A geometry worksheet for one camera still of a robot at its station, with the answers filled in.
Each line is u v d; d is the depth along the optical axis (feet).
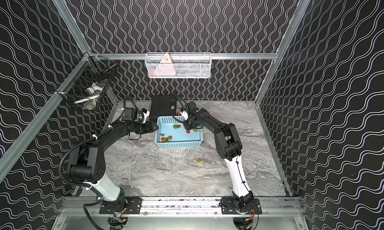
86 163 1.54
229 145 1.89
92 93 2.81
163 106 3.62
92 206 2.04
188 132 3.36
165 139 3.20
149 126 2.69
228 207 2.40
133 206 2.41
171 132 3.37
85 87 3.03
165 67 2.93
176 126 3.40
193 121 2.57
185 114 3.09
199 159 2.90
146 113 2.85
